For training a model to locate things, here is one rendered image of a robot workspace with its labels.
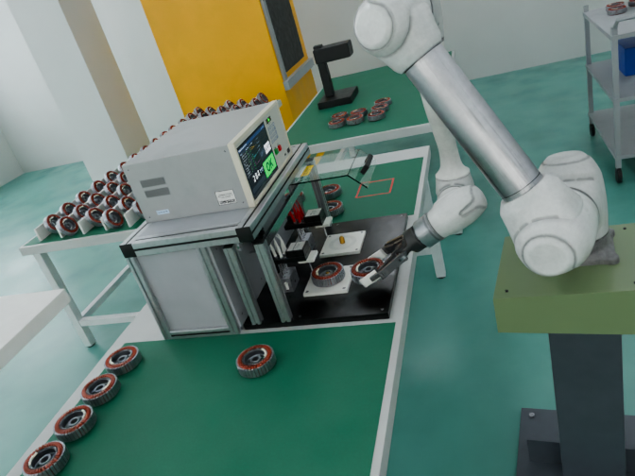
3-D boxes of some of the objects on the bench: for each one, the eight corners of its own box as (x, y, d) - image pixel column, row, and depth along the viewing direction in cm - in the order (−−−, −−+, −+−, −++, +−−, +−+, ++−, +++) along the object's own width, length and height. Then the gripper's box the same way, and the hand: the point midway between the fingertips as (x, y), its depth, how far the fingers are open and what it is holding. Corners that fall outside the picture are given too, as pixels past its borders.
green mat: (423, 157, 269) (423, 156, 269) (414, 214, 218) (413, 213, 218) (248, 186, 299) (248, 186, 299) (203, 244, 248) (203, 243, 248)
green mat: (395, 322, 161) (395, 322, 160) (363, 516, 109) (363, 515, 109) (125, 343, 191) (124, 343, 191) (-1, 501, 139) (-1, 501, 139)
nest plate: (355, 267, 190) (354, 264, 189) (348, 293, 177) (347, 289, 177) (314, 272, 194) (313, 268, 194) (303, 297, 182) (302, 294, 181)
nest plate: (366, 232, 210) (365, 229, 210) (359, 253, 197) (359, 250, 197) (328, 237, 215) (327, 235, 214) (319, 258, 202) (318, 255, 202)
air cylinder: (300, 279, 193) (295, 265, 190) (294, 292, 186) (289, 278, 184) (285, 280, 194) (282, 267, 192) (280, 293, 188) (275, 280, 186)
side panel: (243, 328, 179) (208, 242, 165) (239, 334, 177) (204, 247, 163) (168, 334, 188) (129, 253, 174) (164, 340, 186) (125, 258, 172)
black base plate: (408, 217, 217) (407, 212, 216) (389, 318, 163) (387, 313, 162) (296, 232, 232) (294, 228, 231) (245, 330, 178) (242, 324, 177)
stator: (243, 384, 154) (239, 375, 152) (235, 363, 164) (231, 352, 162) (281, 368, 156) (277, 358, 154) (271, 348, 166) (267, 337, 164)
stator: (346, 266, 189) (343, 258, 187) (345, 284, 179) (342, 275, 178) (314, 273, 191) (311, 263, 190) (311, 291, 181) (308, 281, 180)
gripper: (427, 264, 155) (368, 303, 166) (431, 225, 175) (377, 262, 186) (409, 246, 153) (351, 286, 164) (415, 209, 173) (362, 246, 184)
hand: (369, 270), depth 174 cm, fingers closed on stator, 11 cm apart
